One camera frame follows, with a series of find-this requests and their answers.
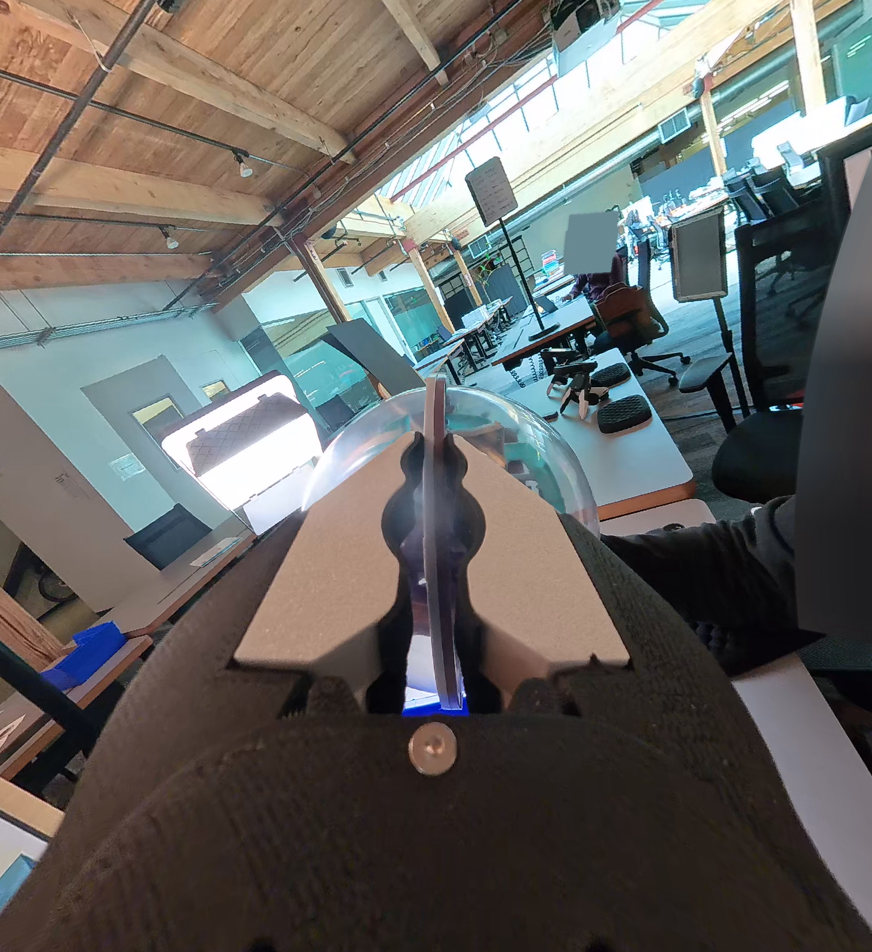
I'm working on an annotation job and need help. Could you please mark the small blue bin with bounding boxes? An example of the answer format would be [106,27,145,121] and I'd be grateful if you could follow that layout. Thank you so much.
[42,621,126,694]

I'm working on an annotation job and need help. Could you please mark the brown office chair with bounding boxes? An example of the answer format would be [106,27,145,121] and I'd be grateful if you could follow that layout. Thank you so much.
[593,283,693,391]

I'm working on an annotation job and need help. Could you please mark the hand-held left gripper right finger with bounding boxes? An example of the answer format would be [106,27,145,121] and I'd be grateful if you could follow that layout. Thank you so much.
[444,436,630,700]

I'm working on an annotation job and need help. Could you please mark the clear plastic maze ball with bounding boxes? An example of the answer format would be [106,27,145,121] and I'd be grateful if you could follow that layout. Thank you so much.
[303,377,601,715]

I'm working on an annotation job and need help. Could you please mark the bright light panel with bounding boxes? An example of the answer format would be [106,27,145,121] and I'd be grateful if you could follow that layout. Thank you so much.
[158,372,324,513]

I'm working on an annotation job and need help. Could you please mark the person's right forearm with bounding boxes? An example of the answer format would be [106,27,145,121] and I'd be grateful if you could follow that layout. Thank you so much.
[600,496,812,678]

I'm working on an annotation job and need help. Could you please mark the ceiling projector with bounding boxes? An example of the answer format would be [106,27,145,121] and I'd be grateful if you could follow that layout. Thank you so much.
[551,0,623,53]

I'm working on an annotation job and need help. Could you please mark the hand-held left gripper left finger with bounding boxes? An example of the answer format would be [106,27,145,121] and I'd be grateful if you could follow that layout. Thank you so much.
[236,436,425,712]

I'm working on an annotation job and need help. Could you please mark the grey desk with wooden edge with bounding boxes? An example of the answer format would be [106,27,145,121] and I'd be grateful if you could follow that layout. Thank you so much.
[466,346,699,522]

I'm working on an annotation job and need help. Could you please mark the blue plastic bin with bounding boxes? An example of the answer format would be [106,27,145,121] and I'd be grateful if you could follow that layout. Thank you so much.
[404,673,470,718]

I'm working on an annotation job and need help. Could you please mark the black round pad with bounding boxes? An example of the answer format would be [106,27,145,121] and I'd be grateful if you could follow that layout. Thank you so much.
[596,395,654,437]

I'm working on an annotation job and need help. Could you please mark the instruction sheet on stand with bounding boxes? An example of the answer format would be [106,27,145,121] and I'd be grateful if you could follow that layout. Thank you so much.
[0,764,68,952]

